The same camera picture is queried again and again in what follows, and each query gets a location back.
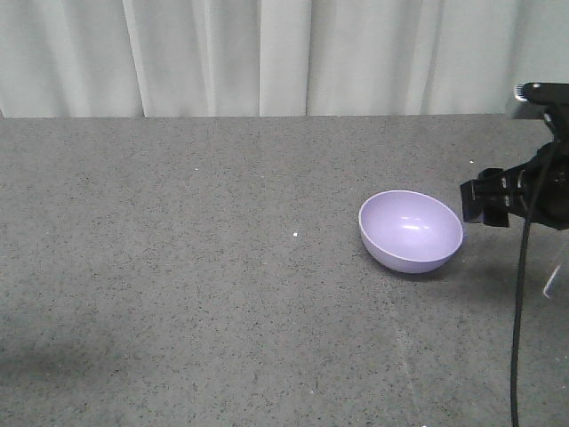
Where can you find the white curtain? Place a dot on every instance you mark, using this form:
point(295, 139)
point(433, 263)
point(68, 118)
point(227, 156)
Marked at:
point(274, 58)

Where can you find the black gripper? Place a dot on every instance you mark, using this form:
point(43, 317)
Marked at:
point(536, 189)

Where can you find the purple plastic bowl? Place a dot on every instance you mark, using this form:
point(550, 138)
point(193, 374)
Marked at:
point(409, 232)

